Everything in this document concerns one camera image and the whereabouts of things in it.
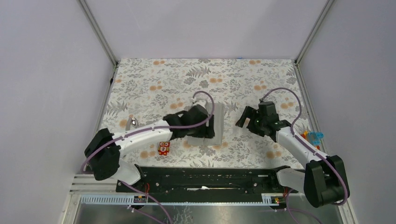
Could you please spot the silver spoon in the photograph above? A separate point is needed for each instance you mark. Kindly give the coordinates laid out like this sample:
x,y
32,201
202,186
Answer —
x,y
133,122

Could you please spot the grey cloth napkin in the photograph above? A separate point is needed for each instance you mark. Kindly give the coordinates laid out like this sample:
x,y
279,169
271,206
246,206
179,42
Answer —
x,y
218,127

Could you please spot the red owl toy block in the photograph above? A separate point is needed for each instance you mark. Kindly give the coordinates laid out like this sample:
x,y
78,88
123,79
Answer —
x,y
164,148

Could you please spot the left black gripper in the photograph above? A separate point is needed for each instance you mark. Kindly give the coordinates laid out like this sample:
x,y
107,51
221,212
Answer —
x,y
206,131

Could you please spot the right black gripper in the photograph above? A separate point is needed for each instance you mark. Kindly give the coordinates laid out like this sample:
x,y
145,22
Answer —
x,y
248,112

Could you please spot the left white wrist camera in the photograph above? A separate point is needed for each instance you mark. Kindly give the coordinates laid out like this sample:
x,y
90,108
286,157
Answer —
x,y
199,101

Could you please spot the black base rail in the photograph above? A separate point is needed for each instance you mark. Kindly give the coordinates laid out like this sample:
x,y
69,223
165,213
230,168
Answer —
x,y
209,185

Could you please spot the floral patterned tablecloth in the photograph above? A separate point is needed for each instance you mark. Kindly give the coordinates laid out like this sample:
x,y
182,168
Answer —
x,y
149,89

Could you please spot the small colourful toy blocks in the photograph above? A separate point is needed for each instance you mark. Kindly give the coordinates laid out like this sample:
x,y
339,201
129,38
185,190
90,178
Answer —
x,y
313,138

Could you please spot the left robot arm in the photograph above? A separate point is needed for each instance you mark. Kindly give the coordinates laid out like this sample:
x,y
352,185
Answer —
x,y
105,151

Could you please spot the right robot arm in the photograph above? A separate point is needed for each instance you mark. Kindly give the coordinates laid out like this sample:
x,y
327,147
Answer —
x,y
324,179

